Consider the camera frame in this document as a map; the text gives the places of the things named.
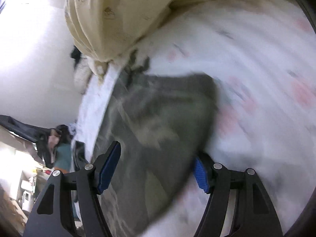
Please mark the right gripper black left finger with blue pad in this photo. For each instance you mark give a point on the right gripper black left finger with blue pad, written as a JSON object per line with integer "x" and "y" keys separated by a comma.
{"x": 52, "y": 213}

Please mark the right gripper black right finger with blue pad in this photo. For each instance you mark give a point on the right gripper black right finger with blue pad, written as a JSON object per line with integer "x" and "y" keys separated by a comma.
{"x": 253, "y": 211}

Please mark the camouflage green pants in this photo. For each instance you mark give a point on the camouflage green pants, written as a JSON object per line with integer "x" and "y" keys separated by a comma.
{"x": 161, "y": 124}

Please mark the beige pillow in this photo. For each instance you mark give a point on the beige pillow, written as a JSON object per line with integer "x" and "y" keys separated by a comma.
{"x": 85, "y": 69}

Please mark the cream patterned duvet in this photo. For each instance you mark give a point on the cream patterned duvet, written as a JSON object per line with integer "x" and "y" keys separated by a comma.
{"x": 103, "y": 29}

